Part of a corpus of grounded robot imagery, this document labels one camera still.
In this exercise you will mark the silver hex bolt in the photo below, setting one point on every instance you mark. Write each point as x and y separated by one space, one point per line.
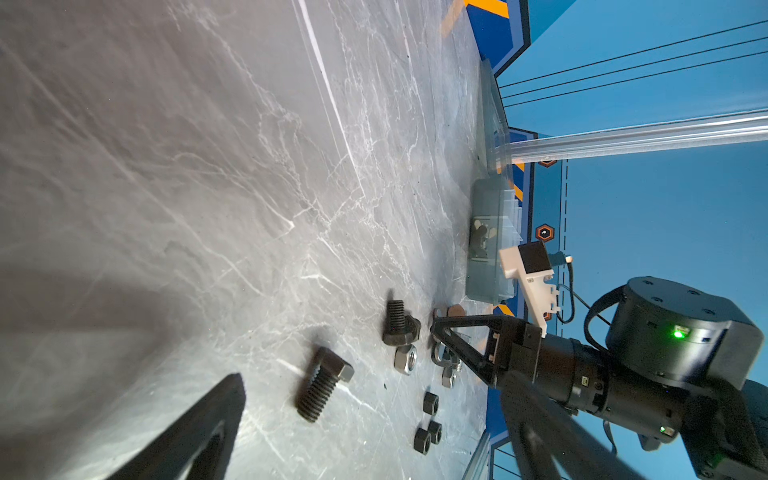
448 361

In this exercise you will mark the silver wing nut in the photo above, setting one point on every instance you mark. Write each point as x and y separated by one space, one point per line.
480 237

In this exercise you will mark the silver hex nut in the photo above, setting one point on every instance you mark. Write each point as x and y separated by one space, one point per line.
405 359

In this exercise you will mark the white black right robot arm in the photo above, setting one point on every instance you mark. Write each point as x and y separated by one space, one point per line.
674 365

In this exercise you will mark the aluminium right corner post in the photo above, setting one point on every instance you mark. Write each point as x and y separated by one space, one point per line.
724 129

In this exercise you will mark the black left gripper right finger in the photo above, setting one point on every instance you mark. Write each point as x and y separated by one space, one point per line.
545 439

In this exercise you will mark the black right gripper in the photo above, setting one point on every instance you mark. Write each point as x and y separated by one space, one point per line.
576 376

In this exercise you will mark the black hex nut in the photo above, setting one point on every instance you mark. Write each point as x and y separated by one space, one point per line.
430 403
422 441
435 430

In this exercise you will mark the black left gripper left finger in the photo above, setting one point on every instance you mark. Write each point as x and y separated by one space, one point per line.
199 444

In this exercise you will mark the grey compartment organizer box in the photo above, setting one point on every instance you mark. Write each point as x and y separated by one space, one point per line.
493 199

